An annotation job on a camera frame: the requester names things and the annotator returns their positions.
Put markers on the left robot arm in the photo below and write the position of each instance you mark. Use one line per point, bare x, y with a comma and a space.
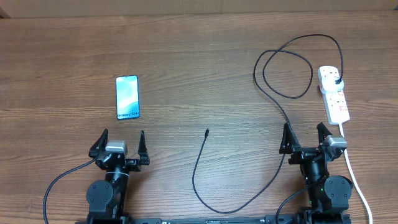
107, 197

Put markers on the Galaxy S24 smartphone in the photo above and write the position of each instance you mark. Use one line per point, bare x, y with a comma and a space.
127, 97

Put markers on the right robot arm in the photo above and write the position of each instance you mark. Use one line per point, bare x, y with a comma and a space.
328, 194

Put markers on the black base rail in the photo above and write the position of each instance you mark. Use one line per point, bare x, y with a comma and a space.
268, 219

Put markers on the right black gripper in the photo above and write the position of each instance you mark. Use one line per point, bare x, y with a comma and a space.
288, 145

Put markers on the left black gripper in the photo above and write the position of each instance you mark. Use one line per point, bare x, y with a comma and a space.
135, 165

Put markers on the white power strip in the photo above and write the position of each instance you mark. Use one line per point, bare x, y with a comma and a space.
335, 103

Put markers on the white charger plug adapter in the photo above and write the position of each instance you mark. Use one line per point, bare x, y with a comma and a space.
331, 85

